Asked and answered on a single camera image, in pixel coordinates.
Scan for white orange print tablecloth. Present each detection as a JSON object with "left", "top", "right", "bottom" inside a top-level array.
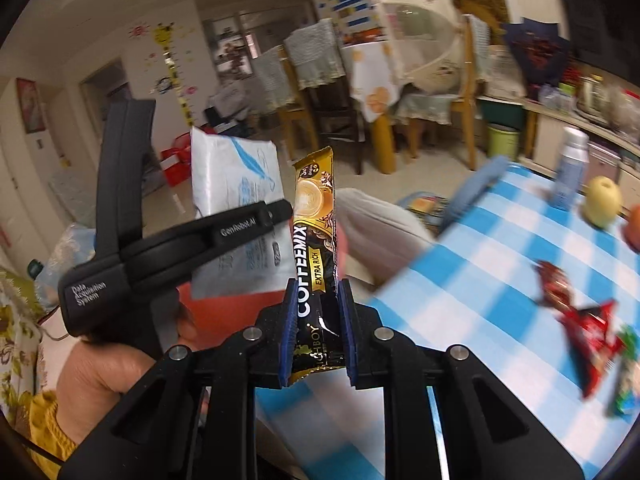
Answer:
[{"left": 342, "top": 42, "right": 401, "bottom": 123}]

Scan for white printed sack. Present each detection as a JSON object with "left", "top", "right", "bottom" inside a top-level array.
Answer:
[{"left": 487, "top": 45, "right": 526, "bottom": 101}]

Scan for wooden chair with knitted cover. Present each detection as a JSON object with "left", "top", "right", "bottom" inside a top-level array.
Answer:
[
  {"left": 285, "top": 19, "right": 366, "bottom": 173},
  {"left": 255, "top": 46, "right": 321, "bottom": 161}
]

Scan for white plastic packet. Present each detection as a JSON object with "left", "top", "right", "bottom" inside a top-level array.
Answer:
[{"left": 189, "top": 126, "right": 296, "bottom": 300}]

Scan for red apple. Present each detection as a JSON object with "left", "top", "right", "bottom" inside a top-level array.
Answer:
[{"left": 622, "top": 207, "right": 640, "bottom": 253}]

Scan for glass kettle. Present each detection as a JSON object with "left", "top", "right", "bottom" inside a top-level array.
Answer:
[{"left": 575, "top": 75, "right": 608, "bottom": 111}]

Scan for white mesh food cover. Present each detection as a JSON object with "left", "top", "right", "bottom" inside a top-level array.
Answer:
[{"left": 375, "top": 0, "right": 463, "bottom": 93}]

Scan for white milk bottle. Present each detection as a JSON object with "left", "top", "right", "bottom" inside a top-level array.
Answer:
[{"left": 550, "top": 127, "right": 590, "bottom": 211}]

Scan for giraffe height wall sticker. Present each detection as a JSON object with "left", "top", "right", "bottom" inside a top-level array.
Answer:
[{"left": 150, "top": 22, "right": 196, "bottom": 126}]

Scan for blue padded chair back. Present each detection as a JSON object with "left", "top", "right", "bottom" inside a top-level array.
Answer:
[{"left": 435, "top": 155, "right": 511, "bottom": 236}]

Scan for framed wall picture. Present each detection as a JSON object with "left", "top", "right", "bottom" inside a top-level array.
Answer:
[{"left": 16, "top": 77, "right": 48, "bottom": 133}]

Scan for wooden chair with lace seat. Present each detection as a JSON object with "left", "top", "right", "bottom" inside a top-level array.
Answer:
[{"left": 400, "top": 12, "right": 493, "bottom": 171}]

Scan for black cable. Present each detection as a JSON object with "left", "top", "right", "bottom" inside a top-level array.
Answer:
[{"left": 0, "top": 412, "right": 66, "bottom": 465}]

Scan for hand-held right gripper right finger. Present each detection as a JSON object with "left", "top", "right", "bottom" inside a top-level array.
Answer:
[{"left": 339, "top": 280, "right": 586, "bottom": 480}]

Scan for grey padded stool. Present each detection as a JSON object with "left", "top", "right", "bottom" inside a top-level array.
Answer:
[{"left": 335, "top": 187, "right": 436, "bottom": 291}]

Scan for red gift box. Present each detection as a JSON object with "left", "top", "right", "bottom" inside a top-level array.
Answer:
[{"left": 160, "top": 135, "right": 193, "bottom": 186}]

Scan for cartoon print seat cushion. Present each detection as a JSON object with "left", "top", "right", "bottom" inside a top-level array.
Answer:
[{"left": 397, "top": 192, "right": 451, "bottom": 221}]

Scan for wooden dining table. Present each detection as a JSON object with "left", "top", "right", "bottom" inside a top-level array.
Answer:
[{"left": 370, "top": 115, "right": 396, "bottom": 173}]

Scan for gold coffee stick sachet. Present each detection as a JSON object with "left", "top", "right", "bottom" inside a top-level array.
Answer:
[{"left": 291, "top": 146, "right": 348, "bottom": 386}]

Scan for red crumpled snack wrapper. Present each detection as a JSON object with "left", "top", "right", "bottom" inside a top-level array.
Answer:
[{"left": 535, "top": 260, "right": 573, "bottom": 311}]

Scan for cream television cabinet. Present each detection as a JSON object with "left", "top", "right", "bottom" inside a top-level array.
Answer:
[{"left": 520, "top": 95, "right": 640, "bottom": 196}]

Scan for blue checked tablecloth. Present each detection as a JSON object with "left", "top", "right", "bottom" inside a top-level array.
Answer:
[{"left": 255, "top": 162, "right": 640, "bottom": 480}]

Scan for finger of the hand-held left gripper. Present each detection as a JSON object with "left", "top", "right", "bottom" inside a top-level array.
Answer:
[{"left": 256, "top": 199, "right": 294, "bottom": 237}]

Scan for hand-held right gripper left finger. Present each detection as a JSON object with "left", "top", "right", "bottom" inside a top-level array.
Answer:
[{"left": 57, "top": 280, "right": 297, "bottom": 480}]

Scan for red black snack wrapper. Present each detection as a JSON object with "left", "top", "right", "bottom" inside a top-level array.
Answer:
[{"left": 560, "top": 300, "right": 621, "bottom": 398}]

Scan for floral sofa cover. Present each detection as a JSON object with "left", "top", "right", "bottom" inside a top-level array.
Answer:
[{"left": 0, "top": 267, "right": 51, "bottom": 421}]

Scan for green waste bin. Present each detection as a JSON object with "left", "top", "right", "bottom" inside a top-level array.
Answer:
[{"left": 486, "top": 124, "right": 521, "bottom": 160}]

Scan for yellow pear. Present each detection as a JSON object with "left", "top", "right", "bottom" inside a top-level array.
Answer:
[{"left": 582, "top": 176, "right": 623, "bottom": 228}]

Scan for dark blue flower bouquet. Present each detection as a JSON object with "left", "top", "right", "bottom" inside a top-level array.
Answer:
[{"left": 502, "top": 17, "right": 573, "bottom": 88}]

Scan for person's left hand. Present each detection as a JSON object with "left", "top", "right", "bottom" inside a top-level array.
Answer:
[{"left": 56, "top": 305, "right": 202, "bottom": 412}]

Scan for green yellow snack packet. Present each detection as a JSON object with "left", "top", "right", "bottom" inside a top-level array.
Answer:
[{"left": 607, "top": 327, "right": 638, "bottom": 416}]

